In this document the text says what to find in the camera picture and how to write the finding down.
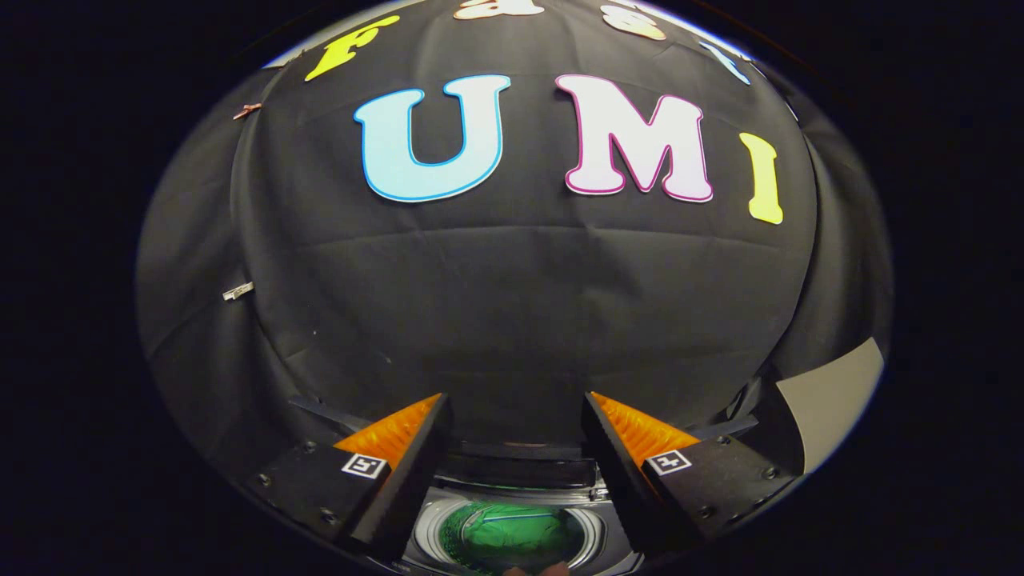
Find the green polo shirt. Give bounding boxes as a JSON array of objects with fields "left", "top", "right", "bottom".
[{"left": 440, "top": 502, "right": 581, "bottom": 571}]

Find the grey cabinet with beige door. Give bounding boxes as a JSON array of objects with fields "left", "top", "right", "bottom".
[{"left": 776, "top": 336, "right": 886, "bottom": 474}]

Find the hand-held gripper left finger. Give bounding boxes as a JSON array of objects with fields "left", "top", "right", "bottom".
[{"left": 242, "top": 392, "right": 454, "bottom": 562}]

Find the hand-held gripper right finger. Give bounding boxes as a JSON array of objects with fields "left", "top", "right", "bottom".
[{"left": 580, "top": 390, "right": 802, "bottom": 556}]

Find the dark grey washing machine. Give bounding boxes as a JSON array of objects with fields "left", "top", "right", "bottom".
[{"left": 404, "top": 460, "right": 642, "bottom": 576}]

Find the black backdrop cloth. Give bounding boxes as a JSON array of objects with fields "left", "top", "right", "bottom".
[{"left": 134, "top": 0, "right": 894, "bottom": 481}]

